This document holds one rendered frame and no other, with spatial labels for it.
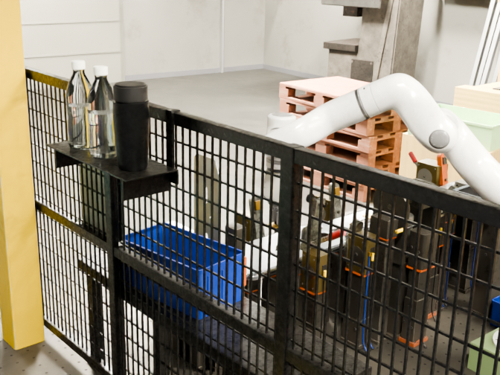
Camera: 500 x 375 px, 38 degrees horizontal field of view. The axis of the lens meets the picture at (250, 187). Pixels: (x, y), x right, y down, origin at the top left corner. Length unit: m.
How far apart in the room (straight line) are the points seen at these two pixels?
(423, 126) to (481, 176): 0.22
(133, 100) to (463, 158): 0.98
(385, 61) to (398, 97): 7.11
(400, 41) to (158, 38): 4.04
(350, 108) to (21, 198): 0.98
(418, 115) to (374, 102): 0.13
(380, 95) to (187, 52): 9.83
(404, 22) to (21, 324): 7.42
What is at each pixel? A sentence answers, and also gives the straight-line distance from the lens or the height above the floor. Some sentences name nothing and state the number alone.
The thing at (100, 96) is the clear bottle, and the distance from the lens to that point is 1.60.
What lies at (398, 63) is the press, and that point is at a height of 0.63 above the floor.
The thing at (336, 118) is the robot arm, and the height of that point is 1.44.
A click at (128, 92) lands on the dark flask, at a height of 1.60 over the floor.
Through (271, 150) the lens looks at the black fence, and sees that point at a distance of 1.30.
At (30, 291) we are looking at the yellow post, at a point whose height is 0.88.
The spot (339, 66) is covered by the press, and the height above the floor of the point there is 0.52.
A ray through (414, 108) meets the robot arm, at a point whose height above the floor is 1.49.
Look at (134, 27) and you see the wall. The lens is 11.24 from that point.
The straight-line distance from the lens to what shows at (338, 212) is 2.58.
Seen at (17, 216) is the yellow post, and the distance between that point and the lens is 2.21.
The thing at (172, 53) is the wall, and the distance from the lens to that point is 11.60.
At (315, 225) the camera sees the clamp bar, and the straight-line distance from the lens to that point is 2.08.
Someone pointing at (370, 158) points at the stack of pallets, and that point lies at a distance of 5.79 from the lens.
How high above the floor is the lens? 1.87
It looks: 18 degrees down
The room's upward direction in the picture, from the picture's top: 1 degrees clockwise
